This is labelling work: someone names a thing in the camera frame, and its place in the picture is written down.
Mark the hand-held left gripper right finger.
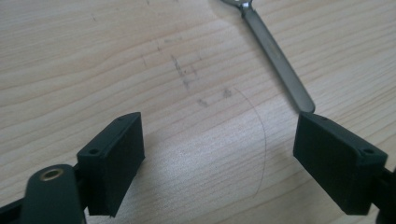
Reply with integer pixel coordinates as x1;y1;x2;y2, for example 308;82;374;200
292;111;389;217

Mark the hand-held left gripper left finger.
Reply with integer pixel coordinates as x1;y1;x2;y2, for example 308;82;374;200
76;111;146;218

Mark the grey metal utensil handle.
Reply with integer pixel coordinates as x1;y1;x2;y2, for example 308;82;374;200
219;0;316;114

